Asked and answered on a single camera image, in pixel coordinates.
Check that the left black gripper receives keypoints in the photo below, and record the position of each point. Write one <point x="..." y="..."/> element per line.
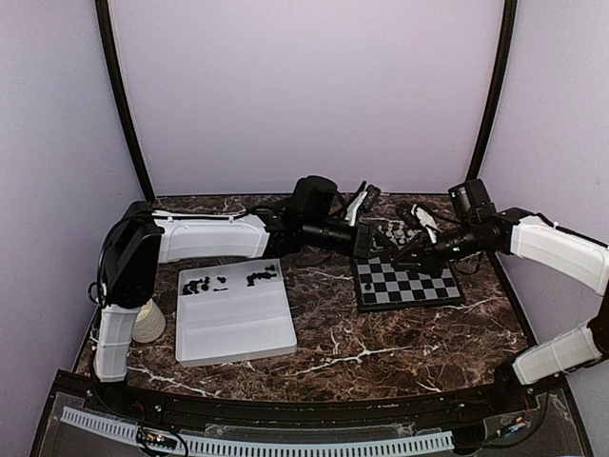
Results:
<point x="363" y="241"/>

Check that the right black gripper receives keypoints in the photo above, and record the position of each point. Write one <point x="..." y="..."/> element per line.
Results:
<point x="422" y="246"/>

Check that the black grey chessboard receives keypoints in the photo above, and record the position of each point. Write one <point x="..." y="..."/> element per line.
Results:
<point x="393" y="290"/>

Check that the white plastic tray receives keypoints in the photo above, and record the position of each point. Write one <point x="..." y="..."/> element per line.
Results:
<point x="240" y="324"/>

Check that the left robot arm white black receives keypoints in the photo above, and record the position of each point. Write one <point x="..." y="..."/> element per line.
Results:
<point x="145" y="238"/>

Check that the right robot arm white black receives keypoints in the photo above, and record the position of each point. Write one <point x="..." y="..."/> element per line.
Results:
<point x="530" y="236"/>

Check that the white chess pieces row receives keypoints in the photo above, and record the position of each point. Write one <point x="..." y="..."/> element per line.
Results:
<point x="399" y="233"/>

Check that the black chess pieces right cluster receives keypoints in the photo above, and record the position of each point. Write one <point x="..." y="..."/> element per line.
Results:
<point x="267" y="273"/>

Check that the black chess pieces cluster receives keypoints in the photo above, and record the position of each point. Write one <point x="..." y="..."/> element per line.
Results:
<point x="204" y="285"/>
<point x="267" y="273"/>

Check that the black chess pieces left cluster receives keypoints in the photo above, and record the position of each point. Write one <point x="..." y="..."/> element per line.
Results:
<point x="204" y="285"/>

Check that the cream ceramic mug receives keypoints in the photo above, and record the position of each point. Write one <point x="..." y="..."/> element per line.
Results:
<point x="150" y="323"/>

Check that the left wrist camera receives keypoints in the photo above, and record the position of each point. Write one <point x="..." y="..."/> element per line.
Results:
<point x="363" y="200"/>

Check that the black front rail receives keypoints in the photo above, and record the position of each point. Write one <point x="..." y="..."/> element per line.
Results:
<point x="455" y="409"/>

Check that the white cable duct strip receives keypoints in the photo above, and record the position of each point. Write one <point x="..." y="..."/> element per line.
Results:
<point x="163" y="443"/>

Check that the right black frame post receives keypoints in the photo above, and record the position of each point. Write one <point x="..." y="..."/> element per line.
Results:
<point x="493" y="97"/>

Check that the black frame post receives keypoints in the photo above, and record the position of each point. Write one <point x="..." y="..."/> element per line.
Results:
<point x="493" y="97"/>
<point x="120" y="96"/>

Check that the left black frame post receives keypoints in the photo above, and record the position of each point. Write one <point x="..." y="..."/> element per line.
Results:
<point x="120" y="96"/>

